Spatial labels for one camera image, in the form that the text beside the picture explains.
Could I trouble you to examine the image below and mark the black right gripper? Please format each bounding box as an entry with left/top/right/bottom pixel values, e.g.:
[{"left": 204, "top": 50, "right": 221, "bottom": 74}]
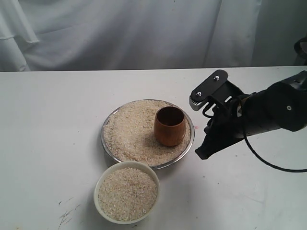
[{"left": 195, "top": 80, "right": 245, "bottom": 160}]

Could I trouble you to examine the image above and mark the brown wooden cup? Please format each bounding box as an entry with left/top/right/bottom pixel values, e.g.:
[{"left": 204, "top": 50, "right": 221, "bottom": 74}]
[{"left": 153, "top": 106, "right": 186, "bottom": 147}]

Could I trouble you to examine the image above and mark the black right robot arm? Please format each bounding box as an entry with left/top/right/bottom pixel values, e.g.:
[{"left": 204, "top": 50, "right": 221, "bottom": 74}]
[{"left": 189, "top": 69, "right": 307, "bottom": 160}]

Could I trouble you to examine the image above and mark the white ceramic bowl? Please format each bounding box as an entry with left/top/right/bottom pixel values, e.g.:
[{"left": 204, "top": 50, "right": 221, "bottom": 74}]
[{"left": 93, "top": 161, "right": 160, "bottom": 225}]

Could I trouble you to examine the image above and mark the round metal plate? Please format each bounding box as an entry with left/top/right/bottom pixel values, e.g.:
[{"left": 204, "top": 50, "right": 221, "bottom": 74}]
[{"left": 101, "top": 98, "right": 195, "bottom": 170}]

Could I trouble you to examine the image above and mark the white backdrop cloth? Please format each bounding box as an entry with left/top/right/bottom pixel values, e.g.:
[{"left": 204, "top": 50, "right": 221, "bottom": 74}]
[{"left": 0, "top": 0, "right": 307, "bottom": 71}]

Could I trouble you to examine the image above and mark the black camera cable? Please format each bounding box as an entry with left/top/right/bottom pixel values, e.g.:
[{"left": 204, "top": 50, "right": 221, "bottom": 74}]
[{"left": 230, "top": 95, "right": 307, "bottom": 173}]

